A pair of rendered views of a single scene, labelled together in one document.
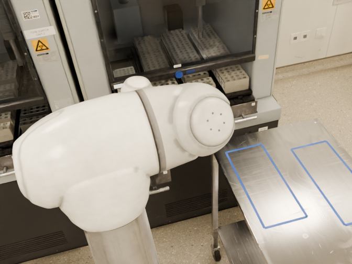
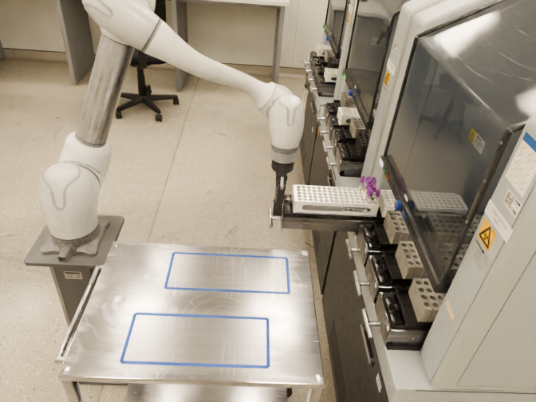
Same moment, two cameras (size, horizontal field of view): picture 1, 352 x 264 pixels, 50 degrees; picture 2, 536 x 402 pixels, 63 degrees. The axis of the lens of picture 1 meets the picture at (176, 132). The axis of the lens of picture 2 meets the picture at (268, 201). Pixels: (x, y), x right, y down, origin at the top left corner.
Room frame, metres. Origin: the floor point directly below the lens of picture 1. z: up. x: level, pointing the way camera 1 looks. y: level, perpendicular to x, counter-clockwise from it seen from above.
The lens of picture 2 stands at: (1.01, -1.14, 1.74)
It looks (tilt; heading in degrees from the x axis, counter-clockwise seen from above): 36 degrees down; 97
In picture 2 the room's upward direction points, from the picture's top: 5 degrees clockwise
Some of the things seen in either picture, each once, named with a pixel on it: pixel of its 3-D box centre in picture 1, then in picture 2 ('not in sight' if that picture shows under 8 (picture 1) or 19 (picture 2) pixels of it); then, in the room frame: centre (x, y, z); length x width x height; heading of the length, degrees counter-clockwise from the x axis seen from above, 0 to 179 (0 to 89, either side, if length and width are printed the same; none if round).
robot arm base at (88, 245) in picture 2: not in sight; (73, 234); (0.24, -0.15, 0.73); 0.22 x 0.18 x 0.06; 101
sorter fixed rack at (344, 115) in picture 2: not in sight; (368, 119); (1.22, 0.88, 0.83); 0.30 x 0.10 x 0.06; 11
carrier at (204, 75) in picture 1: (196, 80); not in sight; (1.41, -0.11, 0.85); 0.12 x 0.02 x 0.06; 101
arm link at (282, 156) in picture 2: not in sight; (284, 151); (0.90, 0.10, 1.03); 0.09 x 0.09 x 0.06
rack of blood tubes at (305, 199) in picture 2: not in sight; (333, 202); (1.09, 0.14, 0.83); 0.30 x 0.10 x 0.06; 11
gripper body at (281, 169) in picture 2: not in sight; (281, 170); (0.90, 0.10, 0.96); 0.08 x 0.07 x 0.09; 101
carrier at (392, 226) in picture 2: not in sight; (392, 228); (1.29, 0.02, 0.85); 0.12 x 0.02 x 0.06; 101
